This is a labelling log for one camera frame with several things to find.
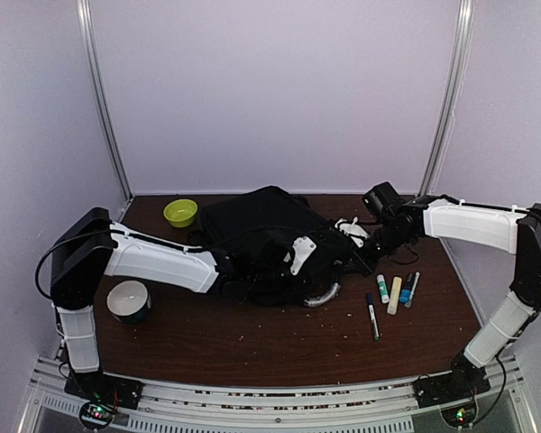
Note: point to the white green glue stick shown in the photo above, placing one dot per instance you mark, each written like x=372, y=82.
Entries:
x=383, y=290

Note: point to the black student backpack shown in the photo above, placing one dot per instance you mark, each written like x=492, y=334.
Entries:
x=256, y=230

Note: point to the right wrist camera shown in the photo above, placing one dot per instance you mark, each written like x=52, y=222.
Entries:
x=353, y=229

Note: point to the aluminium frame post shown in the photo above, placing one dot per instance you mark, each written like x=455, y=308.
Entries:
x=87, y=30
x=454, y=82

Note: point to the black green marker pen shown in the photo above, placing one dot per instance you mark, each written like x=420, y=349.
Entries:
x=373, y=318

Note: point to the green plastic bowl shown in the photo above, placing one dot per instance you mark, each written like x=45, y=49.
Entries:
x=181, y=213

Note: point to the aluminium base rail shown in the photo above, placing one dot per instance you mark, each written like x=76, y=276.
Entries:
x=384, y=406

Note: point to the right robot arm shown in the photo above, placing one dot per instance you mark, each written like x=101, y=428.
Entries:
x=514, y=230

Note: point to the left round circuit board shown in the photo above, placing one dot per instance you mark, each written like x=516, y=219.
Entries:
x=96, y=416

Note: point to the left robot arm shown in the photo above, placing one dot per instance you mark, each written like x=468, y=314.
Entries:
x=95, y=247

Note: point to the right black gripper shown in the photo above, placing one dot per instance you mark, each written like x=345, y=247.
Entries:
x=365, y=266

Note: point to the right round circuit board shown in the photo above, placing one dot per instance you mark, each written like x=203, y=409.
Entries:
x=462, y=415

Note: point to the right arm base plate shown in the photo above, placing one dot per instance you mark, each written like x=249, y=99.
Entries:
x=443, y=388

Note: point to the blue black marker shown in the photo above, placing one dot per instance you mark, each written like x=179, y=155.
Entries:
x=406, y=288

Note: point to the black white pen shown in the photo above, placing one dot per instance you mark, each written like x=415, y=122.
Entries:
x=413, y=289

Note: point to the left aluminium frame post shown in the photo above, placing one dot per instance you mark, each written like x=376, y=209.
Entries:
x=87, y=30

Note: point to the cream yellow highlighter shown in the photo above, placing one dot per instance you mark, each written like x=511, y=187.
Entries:
x=394, y=295

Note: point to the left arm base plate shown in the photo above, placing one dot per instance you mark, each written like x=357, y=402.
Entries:
x=104, y=388

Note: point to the round circuit board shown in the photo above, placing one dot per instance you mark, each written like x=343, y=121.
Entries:
x=96, y=416
x=462, y=415

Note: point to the right aluminium frame post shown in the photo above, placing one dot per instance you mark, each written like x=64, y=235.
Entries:
x=454, y=82

